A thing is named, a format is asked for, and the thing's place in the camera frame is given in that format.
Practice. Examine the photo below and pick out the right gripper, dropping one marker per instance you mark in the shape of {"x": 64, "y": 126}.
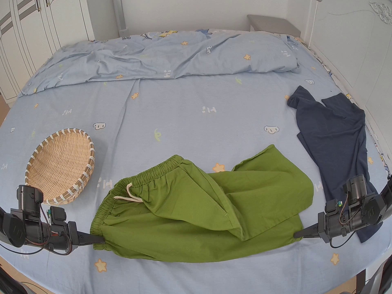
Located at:
{"x": 333, "y": 225}

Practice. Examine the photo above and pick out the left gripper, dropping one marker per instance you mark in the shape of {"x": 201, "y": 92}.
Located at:
{"x": 59, "y": 239}

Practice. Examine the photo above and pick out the green shorts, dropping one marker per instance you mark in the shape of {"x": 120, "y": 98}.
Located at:
{"x": 190, "y": 219}

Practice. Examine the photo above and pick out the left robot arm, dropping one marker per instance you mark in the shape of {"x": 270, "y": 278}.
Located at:
{"x": 21, "y": 225}

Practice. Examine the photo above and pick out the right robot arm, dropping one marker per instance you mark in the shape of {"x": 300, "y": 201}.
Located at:
{"x": 373, "y": 207}

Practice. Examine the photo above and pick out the round woven basket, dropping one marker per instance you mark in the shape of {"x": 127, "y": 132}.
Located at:
{"x": 61, "y": 164}

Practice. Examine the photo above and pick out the dark blue garment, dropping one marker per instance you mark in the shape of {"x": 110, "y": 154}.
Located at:
{"x": 333, "y": 133}

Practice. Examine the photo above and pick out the bed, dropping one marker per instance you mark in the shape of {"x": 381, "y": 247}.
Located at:
{"x": 196, "y": 118}

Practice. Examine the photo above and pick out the grey bedside table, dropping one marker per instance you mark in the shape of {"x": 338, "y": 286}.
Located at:
{"x": 269, "y": 23}

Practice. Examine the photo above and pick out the pale blue quilt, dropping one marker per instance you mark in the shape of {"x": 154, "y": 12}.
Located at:
{"x": 183, "y": 57}

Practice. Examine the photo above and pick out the white wardrobe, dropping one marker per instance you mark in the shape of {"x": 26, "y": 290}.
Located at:
{"x": 46, "y": 17}

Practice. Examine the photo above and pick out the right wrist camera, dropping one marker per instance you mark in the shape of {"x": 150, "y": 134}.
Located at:
{"x": 331, "y": 207}

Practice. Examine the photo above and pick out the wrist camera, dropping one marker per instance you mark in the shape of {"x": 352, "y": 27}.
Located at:
{"x": 58, "y": 214}
{"x": 331, "y": 207}

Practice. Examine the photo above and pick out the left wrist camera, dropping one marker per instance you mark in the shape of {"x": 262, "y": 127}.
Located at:
{"x": 58, "y": 214}

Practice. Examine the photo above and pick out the grey wall pipe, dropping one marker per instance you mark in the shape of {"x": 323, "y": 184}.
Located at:
{"x": 118, "y": 5}

